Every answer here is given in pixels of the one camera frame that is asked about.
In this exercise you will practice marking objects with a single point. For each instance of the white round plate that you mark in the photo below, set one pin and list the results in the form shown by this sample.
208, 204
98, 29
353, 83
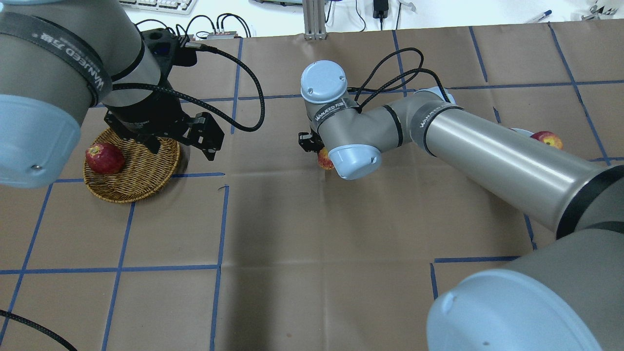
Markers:
523, 132

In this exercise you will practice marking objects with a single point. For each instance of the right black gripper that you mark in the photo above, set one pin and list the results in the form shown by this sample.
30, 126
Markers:
308, 142

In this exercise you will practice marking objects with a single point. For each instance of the red apple plate right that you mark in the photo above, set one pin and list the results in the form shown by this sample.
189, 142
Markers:
549, 138

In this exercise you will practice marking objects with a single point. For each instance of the woven wicker basket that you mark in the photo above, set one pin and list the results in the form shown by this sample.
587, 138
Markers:
143, 174

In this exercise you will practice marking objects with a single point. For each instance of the aluminium frame post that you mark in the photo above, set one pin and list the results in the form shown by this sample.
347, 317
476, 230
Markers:
314, 19

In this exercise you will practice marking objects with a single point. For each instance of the white keyboard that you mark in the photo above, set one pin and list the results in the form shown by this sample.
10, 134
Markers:
162, 6

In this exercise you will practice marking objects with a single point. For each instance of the blue white pen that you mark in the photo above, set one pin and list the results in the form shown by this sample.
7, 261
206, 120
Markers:
539, 17

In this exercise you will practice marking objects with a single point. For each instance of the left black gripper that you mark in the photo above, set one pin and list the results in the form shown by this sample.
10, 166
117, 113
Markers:
141, 118

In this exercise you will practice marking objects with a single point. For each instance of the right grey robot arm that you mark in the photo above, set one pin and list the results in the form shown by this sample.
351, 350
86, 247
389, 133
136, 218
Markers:
567, 296

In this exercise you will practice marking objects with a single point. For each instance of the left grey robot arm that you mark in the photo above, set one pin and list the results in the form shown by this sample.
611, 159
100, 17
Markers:
61, 57

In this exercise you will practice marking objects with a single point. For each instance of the dark red apple in basket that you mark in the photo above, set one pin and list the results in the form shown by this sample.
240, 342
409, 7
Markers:
104, 158

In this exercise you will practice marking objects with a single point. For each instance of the yellow-red apple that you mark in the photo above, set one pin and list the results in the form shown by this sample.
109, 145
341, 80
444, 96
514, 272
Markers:
324, 160

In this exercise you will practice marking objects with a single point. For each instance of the black power adapter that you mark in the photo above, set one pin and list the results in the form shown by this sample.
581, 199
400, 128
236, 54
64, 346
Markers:
380, 9

